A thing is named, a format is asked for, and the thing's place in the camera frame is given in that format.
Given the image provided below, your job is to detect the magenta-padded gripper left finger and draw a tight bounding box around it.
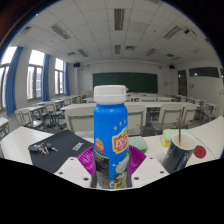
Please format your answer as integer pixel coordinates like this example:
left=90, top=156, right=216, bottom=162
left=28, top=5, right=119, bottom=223
left=53, top=145, right=98, bottom=189

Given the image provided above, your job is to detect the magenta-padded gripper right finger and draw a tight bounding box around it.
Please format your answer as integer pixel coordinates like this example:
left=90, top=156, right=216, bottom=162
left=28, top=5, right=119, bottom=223
left=126, top=144, right=170, bottom=189

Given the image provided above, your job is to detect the blue drink bottle white cap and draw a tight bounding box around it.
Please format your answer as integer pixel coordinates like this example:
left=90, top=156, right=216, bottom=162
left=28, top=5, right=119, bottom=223
left=93, top=84, right=130, bottom=190

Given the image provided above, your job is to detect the small light blue card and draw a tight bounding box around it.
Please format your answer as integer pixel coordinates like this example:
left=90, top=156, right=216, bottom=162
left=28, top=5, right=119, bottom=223
left=72, top=142, right=84, bottom=151

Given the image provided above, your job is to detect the dark blue mug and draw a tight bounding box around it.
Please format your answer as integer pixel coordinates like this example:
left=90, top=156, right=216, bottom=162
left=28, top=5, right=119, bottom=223
left=162, top=132, right=198, bottom=174

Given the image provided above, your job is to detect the wooden stick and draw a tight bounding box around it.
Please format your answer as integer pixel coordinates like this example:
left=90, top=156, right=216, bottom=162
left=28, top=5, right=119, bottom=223
left=177, top=119, right=183, bottom=147

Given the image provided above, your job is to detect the group of classroom chairs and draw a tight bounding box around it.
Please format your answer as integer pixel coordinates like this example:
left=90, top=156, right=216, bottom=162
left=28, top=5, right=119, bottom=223
left=14, top=94, right=221, bottom=138

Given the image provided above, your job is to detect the flat round red coaster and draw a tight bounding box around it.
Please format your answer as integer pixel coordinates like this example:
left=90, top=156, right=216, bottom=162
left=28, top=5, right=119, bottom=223
left=193, top=145, right=207, bottom=159

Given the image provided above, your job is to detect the group of white classroom desks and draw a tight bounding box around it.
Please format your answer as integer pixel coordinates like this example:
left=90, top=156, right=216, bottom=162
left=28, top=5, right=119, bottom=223
left=0, top=92, right=221, bottom=141

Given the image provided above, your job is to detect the green chalkboard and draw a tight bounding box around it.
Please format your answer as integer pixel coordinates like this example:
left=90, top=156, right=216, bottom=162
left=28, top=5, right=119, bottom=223
left=92, top=72, right=159, bottom=94

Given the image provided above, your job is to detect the dark classroom door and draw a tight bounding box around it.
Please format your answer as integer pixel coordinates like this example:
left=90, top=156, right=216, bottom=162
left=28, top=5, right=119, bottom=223
left=177, top=69, right=188, bottom=98

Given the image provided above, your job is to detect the classroom window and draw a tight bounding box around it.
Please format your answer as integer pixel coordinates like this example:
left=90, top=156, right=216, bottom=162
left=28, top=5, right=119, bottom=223
left=54, top=58, right=65, bottom=96
left=27, top=49, right=45, bottom=101
left=0, top=46, right=18, bottom=111

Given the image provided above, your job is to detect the ceiling projector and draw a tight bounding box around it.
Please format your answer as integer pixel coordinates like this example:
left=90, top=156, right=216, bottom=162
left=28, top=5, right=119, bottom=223
left=184, top=28, right=198, bottom=38

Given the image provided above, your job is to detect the group of ceiling lights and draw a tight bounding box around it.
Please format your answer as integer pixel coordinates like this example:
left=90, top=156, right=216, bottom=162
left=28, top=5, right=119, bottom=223
left=19, top=8, right=201, bottom=61

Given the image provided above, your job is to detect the dark high wall window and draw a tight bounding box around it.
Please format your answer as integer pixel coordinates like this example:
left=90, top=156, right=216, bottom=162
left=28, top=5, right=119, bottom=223
left=188, top=66, right=220, bottom=79

